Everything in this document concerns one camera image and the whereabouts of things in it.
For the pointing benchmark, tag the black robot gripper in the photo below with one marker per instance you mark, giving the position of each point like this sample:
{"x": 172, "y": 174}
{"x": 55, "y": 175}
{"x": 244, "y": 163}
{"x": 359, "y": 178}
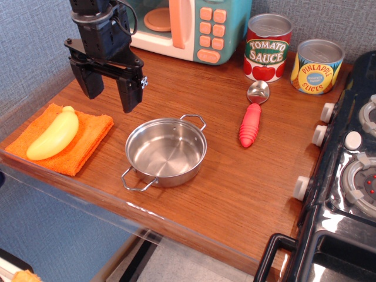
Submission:
{"x": 103, "y": 49}

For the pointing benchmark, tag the stainless steel pot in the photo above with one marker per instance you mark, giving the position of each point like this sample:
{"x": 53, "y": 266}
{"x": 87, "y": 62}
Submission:
{"x": 165, "y": 152}

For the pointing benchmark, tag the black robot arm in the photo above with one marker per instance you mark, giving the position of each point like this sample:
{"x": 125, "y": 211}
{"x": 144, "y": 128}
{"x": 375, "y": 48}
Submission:
{"x": 103, "y": 49}

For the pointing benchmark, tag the orange towel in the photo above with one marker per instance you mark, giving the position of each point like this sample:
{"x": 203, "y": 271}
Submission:
{"x": 92, "y": 130}

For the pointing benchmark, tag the yellow toy banana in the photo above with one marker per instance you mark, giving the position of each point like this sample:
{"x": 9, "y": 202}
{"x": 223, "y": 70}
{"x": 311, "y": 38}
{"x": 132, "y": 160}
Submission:
{"x": 56, "y": 137}

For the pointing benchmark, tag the orange microwave turntable plate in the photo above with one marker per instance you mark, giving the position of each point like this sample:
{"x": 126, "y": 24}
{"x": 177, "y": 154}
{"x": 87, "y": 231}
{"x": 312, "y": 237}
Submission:
{"x": 158, "y": 20}

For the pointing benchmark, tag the toy microwave teal and white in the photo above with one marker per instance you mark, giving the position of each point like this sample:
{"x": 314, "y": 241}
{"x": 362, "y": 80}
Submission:
{"x": 201, "y": 31}

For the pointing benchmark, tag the tomato sauce can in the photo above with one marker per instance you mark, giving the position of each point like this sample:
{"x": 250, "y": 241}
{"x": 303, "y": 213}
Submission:
{"x": 267, "y": 43}

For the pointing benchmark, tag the pineapple slices can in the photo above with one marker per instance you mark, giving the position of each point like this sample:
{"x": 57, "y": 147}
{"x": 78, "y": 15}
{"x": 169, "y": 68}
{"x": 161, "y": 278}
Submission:
{"x": 316, "y": 66}

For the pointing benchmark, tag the orange object bottom left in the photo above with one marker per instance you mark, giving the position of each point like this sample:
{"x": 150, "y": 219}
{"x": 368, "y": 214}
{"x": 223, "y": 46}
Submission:
{"x": 25, "y": 276}

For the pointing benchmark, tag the white stove knob middle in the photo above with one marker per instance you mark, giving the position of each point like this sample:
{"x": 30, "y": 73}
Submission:
{"x": 319, "y": 134}

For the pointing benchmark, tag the white stove knob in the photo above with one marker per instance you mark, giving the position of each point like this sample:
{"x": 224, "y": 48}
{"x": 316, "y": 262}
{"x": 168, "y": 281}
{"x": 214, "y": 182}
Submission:
{"x": 319, "y": 134}
{"x": 327, "y": 112}
{"x": 300, "y": 187}

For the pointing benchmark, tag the white stove knob bottom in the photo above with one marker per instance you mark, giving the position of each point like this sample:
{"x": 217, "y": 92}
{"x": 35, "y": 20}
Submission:
{"x": 300, "y": 187}

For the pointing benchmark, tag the white stove knob top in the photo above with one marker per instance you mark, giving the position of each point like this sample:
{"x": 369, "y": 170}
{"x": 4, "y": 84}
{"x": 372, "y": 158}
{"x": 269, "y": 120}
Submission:
{"x": 327, "y": 112}

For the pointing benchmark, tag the black toy stove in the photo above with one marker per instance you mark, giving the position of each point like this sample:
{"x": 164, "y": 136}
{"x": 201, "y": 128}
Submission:
{"x": 336, "y": 226}

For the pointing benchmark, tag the red handled metal scoop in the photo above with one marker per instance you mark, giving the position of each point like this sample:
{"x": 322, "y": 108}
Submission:
{"x": 257, "y": 93}

